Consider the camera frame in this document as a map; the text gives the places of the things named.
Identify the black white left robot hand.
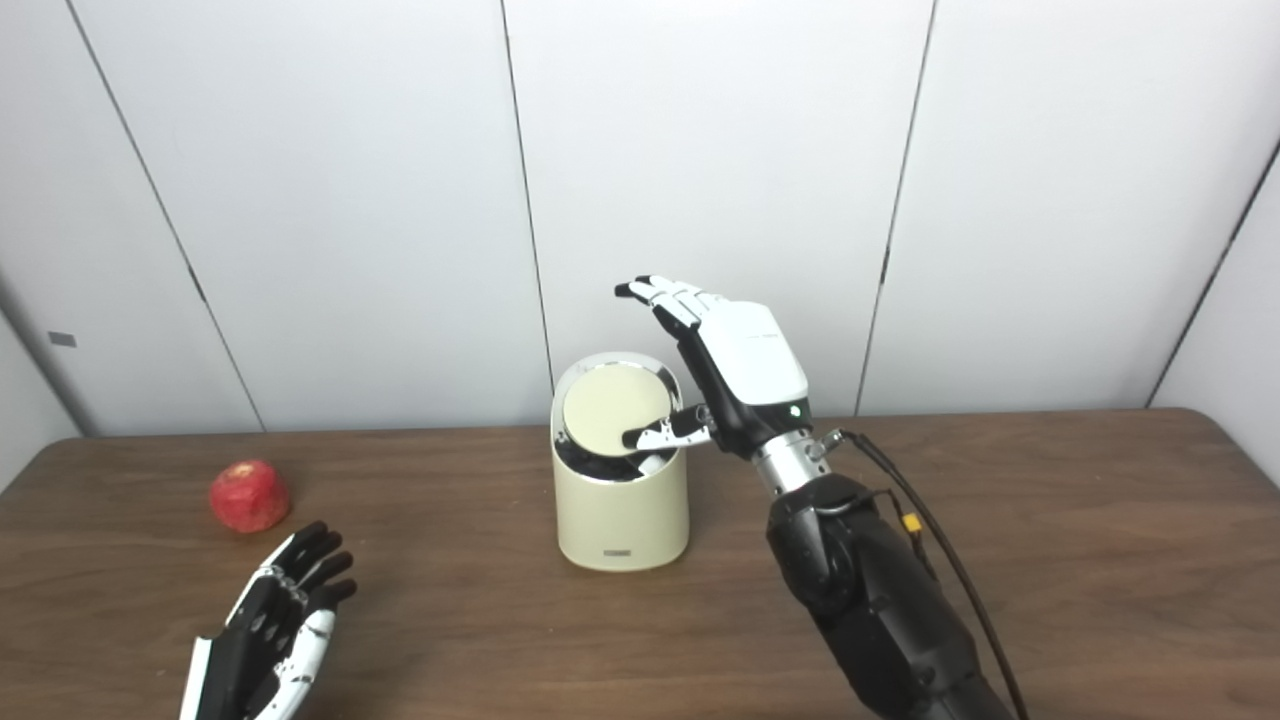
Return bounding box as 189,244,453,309
180,520,358,720

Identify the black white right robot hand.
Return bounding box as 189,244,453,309
614,275,812,461

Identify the cream round bin lid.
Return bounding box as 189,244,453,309
562,363,673,454

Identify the red apple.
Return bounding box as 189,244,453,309
209,460,293,534

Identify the cream-colored bin body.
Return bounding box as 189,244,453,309
551,352,691,573

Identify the thick black wrist cable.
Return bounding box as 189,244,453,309
815,427,1031,720

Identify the thin cable with yellow connector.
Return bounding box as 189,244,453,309
845,488,939,583

